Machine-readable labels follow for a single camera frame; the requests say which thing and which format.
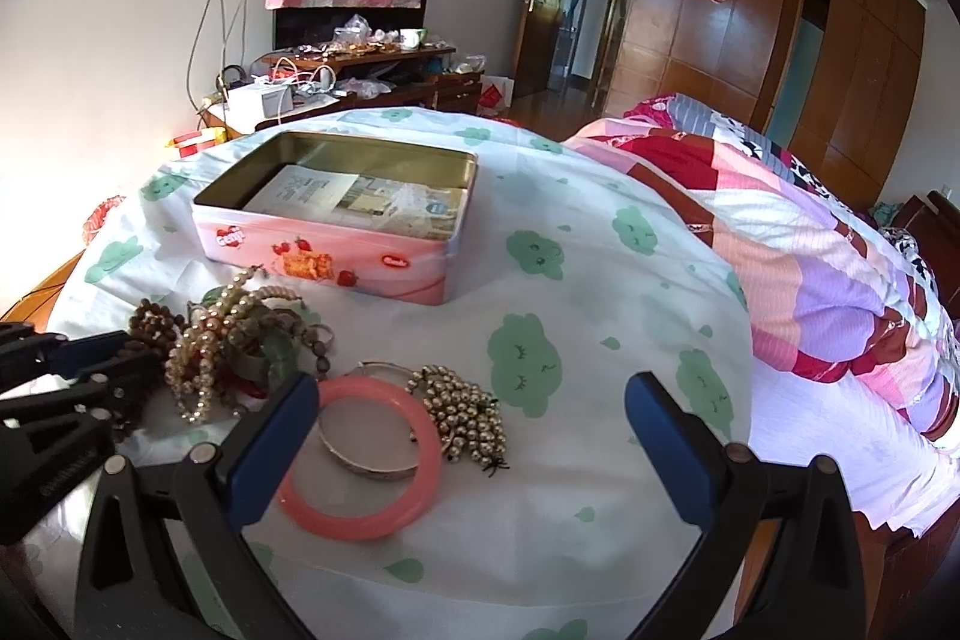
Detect brown wooden bead bracelet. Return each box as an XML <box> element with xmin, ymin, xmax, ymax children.
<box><xmin>110</xmin><ymin>297</ymin><xmax>189</xmax><ymax>439</ymax></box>

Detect white pearl necklace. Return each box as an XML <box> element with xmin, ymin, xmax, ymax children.
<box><xmin>163</xmin><ymin>266</ymin><xmax>303</xmax><ymax>426</ymax></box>

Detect red knot string charm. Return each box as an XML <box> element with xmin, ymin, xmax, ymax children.
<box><xmin>221</xmin><ymin>369</ymin><xmax>270</xmax><ymax>399</ymax></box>

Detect green jade bangle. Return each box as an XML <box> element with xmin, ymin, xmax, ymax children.
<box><xmin>189</xmin><ymin>284</ymin><xmax>335</xmax><ymax>392</ymax></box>

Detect pink plastic bangle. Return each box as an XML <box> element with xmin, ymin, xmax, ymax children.
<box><xmin>277</xmin><ymin>375</ymin><xmax>444</xmax><ymax>542</ymax></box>

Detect silver metal bangle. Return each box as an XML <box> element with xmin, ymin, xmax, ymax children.
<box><xmin>317</xmin><ymin>399</ymin><xmax>418</xmax><ymax>482</ymax></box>

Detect silver bead cluster bracelet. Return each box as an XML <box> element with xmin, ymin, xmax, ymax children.
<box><xmin>405</xmin><ymin>362</ymin><xmax>514</xmax><ymax>481</ymax></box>

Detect red yellow carton box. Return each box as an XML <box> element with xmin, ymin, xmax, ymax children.
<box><xmin>166</xmin><ymin>127</ymin><xmax>228</xmax><ymax>158</ymax></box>

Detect paper leaflet in tin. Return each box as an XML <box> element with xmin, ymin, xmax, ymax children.
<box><xmin>244</xmin><ymin>164</ymin><xmax>469</xmax><ymax>241</ymax></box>

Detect pink patchwork quilt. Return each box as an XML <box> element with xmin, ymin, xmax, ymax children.
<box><xmin>561</xmin><ymin>91</ymin><xmax>960</xmax><ymax>536</ymax></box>

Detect white box device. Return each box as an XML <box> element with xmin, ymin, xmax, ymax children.
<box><xmin>224</xmin><ymin>83</ymin><xmax>293</xmax><ymax>125</ymax></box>

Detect pink metal tin box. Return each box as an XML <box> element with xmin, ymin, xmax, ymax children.
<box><xmin>192</xmin><ymin>131</ymin><xmax>478</xmax><ymax>305</ymax></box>

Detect wooden tv cabinet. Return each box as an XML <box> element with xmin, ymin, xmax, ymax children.
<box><xmin>199</xmin><ymin>46</ymin><xmax>483</xmax><ymax>138</ymax></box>

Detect dark wooden headboard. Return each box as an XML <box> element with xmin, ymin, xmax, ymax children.
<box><xmin>892</xmin><ymin>190</ymin><xmax>960</xmax><ymax>291</ymax></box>

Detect white green patterned bedsheet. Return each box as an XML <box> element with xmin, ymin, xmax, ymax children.
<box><xmin>50</xmin><ymin>109</ymin><xmax>754</xmax><ymax>638</ymax></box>

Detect black television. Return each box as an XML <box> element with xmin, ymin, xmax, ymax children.
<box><xmin>272</xmin><ymin>7</ymin><xmax>425</xmax><ymax>50</ymax></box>

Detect wooden wardrobe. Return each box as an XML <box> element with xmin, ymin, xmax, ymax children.
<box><xmin>605</xmin><ymin>0</ymin><xmax>926</xmax><ymax>208</ymax></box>

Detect hanging power cables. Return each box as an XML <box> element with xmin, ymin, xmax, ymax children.
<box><xmin>184</xmin><ymin>0</ymin><xmax>254</xmax><ymax>114</ymax></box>

